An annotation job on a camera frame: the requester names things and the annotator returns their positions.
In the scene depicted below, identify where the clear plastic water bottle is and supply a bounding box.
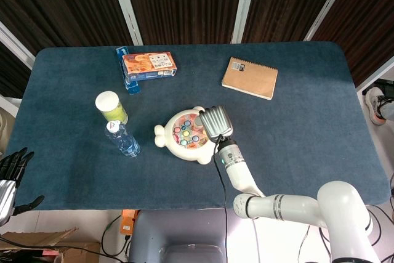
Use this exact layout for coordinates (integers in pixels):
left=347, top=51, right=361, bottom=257
left=104, top=120, right=142, bottom=158

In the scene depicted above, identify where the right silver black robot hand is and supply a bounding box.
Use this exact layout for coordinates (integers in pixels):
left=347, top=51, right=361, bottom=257
left=198, top=105, right=234, bottom=145

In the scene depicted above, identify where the white fish-shaped toy game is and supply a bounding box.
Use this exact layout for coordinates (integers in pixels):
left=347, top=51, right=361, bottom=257
left=153, top=105, right=216, bottom=165

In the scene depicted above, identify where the white partition frame post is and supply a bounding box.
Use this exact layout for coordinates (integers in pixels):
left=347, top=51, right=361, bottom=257
left=0, top=21, right=36, bottom=70
left=356, top=55, right=394, bottom=93
left=107, top=0, right=144, bottom=46
left=303, top=0, right=357, bottom=42
left=230, top=0, right=260, bottom=44

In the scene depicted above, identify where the black robot hand cable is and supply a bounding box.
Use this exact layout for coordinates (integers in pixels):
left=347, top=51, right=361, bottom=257
left=213, top=135, right=229, bottom=263

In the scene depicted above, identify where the blue felt table cover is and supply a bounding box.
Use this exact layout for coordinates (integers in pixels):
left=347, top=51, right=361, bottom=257
left=6, top=41, right=392, bottom=211

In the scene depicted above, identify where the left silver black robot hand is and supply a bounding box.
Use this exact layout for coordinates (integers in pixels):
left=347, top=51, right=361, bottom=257
left=0, top=147, right=46, bottom=227

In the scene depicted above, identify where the beige trouser leg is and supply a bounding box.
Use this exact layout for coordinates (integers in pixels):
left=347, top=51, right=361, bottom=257
left=0, top=107, right=16, bottom=156

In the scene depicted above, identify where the orange power strip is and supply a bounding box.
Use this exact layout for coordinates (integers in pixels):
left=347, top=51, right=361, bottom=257
left=119, top=209, right=140, bottom=235

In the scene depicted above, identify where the brown cardboard box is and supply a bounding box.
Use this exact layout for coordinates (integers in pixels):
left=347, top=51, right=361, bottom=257
left=0, top=227, right=101, bottom=263

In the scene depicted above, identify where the black floor cable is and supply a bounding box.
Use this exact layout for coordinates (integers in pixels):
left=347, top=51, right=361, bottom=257
left=100, top=214, right=131, bottom=258

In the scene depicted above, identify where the blue narrow carton box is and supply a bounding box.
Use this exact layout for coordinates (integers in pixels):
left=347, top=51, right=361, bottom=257
left=115, top=46, right=142, bottom=95

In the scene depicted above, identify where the brown kraft spiral notebook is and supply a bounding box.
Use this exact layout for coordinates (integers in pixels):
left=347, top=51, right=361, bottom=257
left=220, top=56, right=279, bottom=101

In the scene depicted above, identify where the green can with white lid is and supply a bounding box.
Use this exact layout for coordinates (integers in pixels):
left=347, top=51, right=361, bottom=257
left=94, top=91, right=129, bottom=124

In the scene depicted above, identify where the grey robot torso base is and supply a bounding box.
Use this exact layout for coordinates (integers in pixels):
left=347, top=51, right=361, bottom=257
left=128, top=208, right=258, bottom=263

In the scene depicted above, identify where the orange biscuit box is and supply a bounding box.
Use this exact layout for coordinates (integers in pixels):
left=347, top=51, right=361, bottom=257
left=122, top=51, right=178, bottom=82

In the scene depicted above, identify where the white orange sneaker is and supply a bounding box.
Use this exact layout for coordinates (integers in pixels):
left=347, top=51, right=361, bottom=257
left=365, top=86, right=394, bottom=126

